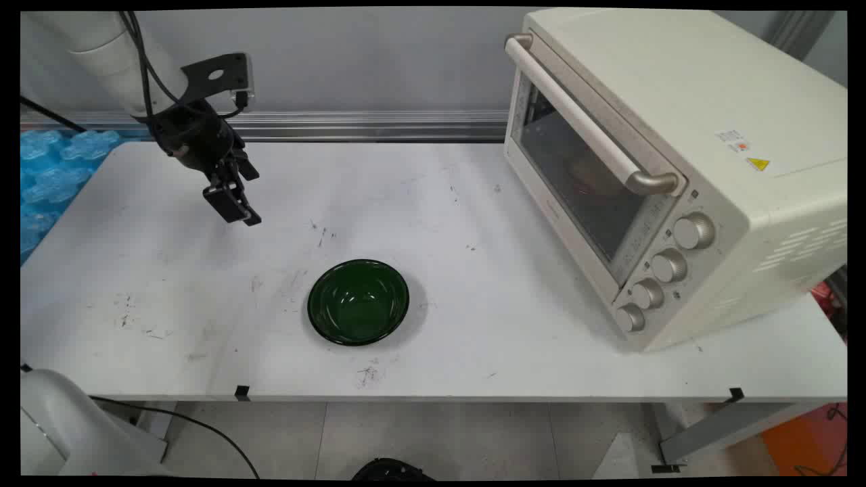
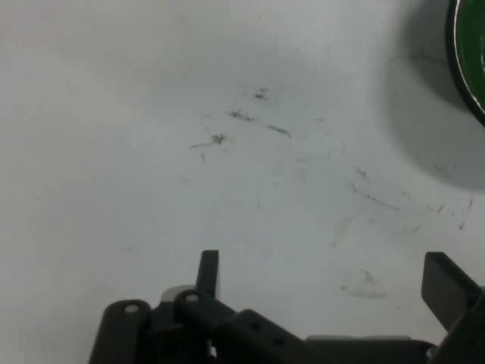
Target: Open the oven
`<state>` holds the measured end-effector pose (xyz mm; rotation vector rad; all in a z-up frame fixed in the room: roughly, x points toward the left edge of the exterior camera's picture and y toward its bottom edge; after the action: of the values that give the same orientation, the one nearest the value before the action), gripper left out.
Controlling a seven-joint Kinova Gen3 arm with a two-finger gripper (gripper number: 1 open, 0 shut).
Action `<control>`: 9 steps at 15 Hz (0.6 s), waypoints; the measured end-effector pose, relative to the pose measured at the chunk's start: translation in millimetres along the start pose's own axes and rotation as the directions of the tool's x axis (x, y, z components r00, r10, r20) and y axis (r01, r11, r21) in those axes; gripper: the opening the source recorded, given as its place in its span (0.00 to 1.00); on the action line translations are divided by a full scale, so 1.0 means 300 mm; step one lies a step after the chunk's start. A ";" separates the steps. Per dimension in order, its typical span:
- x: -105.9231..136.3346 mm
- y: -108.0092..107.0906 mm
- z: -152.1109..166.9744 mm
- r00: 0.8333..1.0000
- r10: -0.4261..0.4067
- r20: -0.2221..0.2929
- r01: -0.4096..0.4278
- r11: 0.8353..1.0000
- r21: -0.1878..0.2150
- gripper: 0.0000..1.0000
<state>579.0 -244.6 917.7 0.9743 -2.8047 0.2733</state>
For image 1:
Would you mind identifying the orange floor mat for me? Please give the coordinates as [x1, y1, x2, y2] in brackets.
[761, 404, 848, 478]

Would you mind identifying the silver oven knob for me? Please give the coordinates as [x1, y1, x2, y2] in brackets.
[672, 212, 716, 251]
[631, 277, 665, 310]
[649, 248, 689, 283]
[614, 302, 646, 333]

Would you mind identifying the black round floor object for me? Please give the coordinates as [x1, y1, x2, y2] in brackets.
[350, 458, 435, 481]

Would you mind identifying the cream toaster oven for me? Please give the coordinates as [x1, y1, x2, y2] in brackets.
[503, 8, 848, 353]

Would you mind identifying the aluminium rail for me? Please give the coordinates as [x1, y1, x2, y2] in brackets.
[20, 110, 508, 143]

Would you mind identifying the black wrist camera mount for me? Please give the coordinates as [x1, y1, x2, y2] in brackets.
[179, 53, 256, 111]

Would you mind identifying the thin black background cable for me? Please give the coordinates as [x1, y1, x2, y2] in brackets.
[20, 95, 87, 133]

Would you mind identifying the white table leg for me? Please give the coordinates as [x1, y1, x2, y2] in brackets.
[134, 402, 179, 442]

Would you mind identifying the dark green glass bowl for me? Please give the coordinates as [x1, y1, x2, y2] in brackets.
[306, 258, 411, 347]

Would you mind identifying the oven door with handle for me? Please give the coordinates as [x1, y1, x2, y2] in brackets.
[503, 32, 689, 305]

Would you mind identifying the white label sticker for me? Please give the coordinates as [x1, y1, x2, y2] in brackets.
[715, 127, 752, 155]

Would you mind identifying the grey table leg brace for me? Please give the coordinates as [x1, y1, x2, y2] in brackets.
[651, 402, 834, 474]

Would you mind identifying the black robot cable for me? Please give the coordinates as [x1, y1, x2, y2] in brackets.
[120, 10, 248, 124]
[90, 396, 261, 479]

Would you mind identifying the grey vertical post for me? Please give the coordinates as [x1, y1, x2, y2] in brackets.
[770, 10, 838, 63]

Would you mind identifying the thin black floor cable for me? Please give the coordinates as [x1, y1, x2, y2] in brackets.
[793, 402, 848, 478]

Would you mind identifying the blue bubble wrap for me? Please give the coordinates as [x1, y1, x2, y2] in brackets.
[20, 129, 124, 263]

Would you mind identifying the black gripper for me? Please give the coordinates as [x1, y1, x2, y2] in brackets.
[145, 100, 263, 228]

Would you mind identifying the red object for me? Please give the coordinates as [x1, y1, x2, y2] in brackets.
[811, 281, 846, 320]

